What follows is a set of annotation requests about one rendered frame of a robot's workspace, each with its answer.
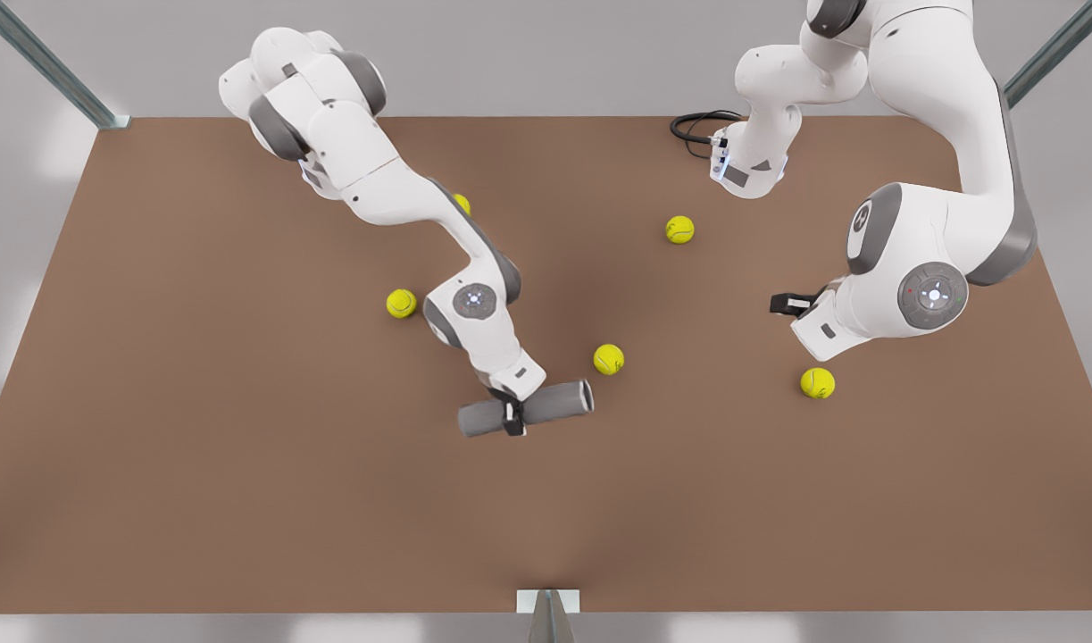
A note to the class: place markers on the grey tennis ball tube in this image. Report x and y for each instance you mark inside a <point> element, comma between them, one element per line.
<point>554,406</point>

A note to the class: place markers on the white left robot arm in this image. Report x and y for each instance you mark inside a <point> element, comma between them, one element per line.
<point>938,223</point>

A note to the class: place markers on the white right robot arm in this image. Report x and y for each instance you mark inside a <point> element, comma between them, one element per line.
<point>367,170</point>

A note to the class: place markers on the yellow tennis ball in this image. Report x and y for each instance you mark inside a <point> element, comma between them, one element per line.
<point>817,383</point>
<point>401,304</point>
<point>462,204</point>
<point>679,229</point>
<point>609,359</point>

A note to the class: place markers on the silver frame post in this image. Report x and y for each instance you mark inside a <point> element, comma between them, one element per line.
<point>548,616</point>
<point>1054,49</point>
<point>50,64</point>

